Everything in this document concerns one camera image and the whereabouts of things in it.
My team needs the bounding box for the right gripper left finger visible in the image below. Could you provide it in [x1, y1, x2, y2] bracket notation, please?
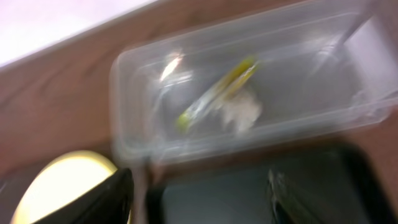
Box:
[36, 168, 134, 224]

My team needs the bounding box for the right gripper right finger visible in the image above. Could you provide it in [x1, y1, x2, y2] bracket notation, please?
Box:
[267, 169, 351, 224]

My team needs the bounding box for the yellow plastic wrapper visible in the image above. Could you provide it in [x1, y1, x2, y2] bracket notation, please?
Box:
[175, 57, 259, 132]

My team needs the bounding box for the black food waste tray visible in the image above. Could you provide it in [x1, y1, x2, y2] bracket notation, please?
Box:
[146, 143, 397, 224]

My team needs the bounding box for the clear plastic waste bin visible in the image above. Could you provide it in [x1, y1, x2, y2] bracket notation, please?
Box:
[110, 1, 397, 164]

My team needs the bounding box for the yellow round plate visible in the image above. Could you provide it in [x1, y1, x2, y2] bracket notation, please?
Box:
[11, 151, 118, 223]

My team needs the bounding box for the crumpled white tissue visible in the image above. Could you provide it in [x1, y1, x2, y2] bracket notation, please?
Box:
[218, 89, 262, 134]

